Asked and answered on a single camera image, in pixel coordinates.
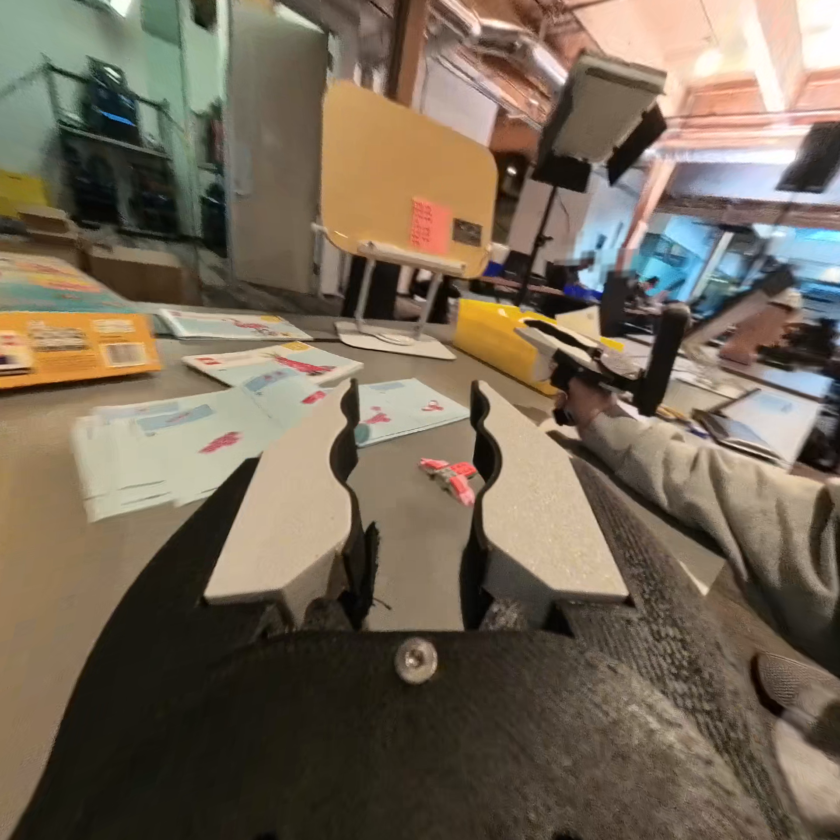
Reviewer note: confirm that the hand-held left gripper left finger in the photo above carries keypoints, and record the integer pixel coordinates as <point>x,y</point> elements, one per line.
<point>289,525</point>

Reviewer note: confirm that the black studio light on stand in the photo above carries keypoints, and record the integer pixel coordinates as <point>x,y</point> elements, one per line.
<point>814,157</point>
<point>597,111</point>

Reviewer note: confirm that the silver ventilation duct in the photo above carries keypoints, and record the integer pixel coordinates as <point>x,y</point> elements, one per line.
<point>525,52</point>

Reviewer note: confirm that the brown cardboard box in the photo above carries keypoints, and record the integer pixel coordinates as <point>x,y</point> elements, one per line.
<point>131,275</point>

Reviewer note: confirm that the yellow plastic bin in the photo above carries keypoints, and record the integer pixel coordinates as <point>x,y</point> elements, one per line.
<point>485,334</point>

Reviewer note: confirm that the glass partition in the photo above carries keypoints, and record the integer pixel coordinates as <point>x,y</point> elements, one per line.
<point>118,164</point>

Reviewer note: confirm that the closed instruction booklet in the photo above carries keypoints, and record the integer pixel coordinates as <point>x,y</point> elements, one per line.
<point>262,367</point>

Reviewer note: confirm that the white bar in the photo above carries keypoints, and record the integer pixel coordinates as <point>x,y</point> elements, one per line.
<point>407,257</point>

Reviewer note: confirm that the yellow toy box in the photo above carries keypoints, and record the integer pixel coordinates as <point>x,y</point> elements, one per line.
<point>65,348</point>

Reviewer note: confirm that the person's right hand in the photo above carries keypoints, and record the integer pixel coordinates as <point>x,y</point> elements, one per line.
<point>590,403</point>

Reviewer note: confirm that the wooden board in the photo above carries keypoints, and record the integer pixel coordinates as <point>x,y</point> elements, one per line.
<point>380,170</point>

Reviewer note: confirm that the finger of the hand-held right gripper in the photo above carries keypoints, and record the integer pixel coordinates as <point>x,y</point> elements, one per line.
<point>535,358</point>
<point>564,334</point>

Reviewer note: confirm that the person's grey clothing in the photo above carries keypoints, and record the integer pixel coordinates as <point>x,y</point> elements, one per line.
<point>807,754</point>

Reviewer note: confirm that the grey desk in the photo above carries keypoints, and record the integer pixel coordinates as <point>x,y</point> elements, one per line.
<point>407,525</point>

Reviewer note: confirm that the small yellow box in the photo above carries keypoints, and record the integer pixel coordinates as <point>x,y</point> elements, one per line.
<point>19,193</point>

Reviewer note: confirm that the white instruction booklet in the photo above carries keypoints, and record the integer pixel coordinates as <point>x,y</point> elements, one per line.
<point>210,325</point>

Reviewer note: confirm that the pink red brick model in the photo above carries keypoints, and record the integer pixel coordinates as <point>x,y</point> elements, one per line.
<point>453,479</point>

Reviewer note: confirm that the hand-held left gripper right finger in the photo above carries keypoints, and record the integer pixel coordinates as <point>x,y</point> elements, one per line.
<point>544,525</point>

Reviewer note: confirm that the dark label plate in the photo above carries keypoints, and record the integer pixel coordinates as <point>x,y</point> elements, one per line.
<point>467,232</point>

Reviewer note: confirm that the person's right forearm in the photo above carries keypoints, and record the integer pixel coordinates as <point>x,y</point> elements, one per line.
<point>722,499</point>

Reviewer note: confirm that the light blue instruction booklet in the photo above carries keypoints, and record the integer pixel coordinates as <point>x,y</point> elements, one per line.
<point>197,446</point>

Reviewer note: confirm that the pink sticky note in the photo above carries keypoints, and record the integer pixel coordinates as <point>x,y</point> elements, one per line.
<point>430,224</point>

